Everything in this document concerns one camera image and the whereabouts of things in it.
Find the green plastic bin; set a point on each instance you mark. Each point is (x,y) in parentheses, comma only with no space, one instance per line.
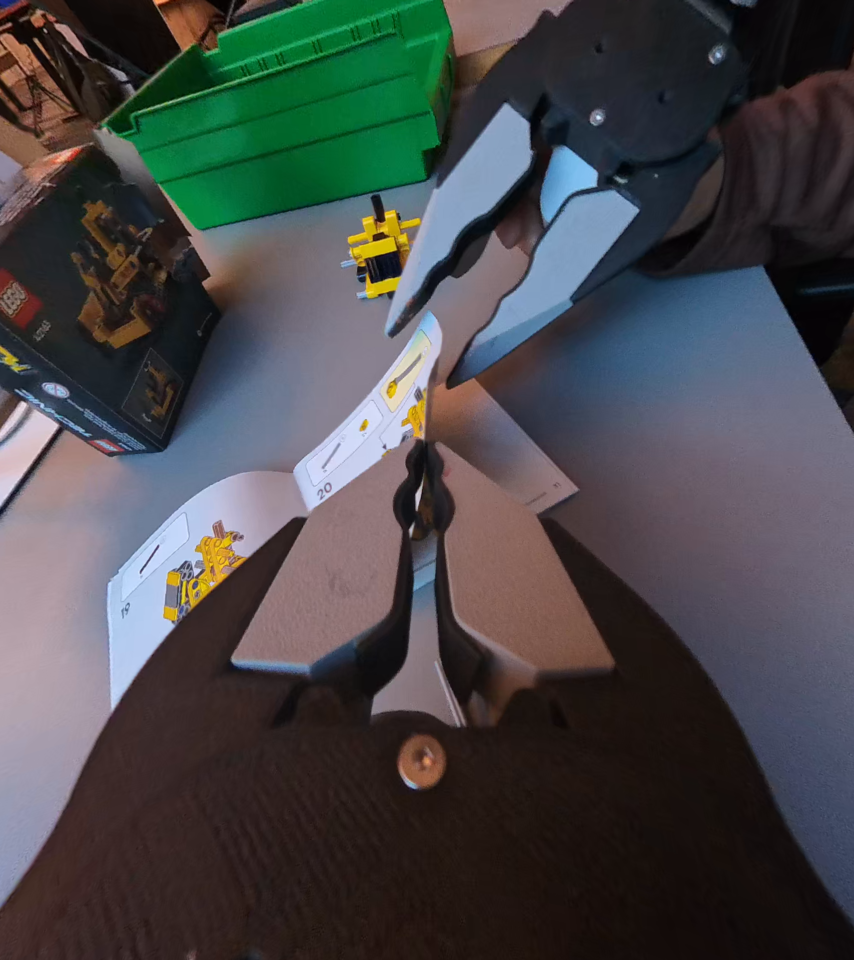
(284,135)

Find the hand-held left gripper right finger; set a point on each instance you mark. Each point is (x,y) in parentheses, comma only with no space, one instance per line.
(517,600)

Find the person's right hand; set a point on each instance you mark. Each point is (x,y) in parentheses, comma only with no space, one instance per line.
(520,229)

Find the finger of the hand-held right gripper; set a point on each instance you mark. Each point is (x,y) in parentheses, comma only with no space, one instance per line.
(577,255)
(472,187)

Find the black lego set box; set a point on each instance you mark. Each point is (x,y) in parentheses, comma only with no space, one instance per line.
(81,315)

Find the black tripod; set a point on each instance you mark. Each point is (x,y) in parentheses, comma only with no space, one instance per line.
(59,67)

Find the lego instruction booklet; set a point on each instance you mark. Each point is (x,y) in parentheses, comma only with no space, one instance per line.
(352,442)

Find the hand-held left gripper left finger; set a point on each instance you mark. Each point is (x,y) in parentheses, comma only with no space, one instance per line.
(322,592)

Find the yellow black lego model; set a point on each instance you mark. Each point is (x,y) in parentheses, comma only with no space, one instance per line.
(382,270)

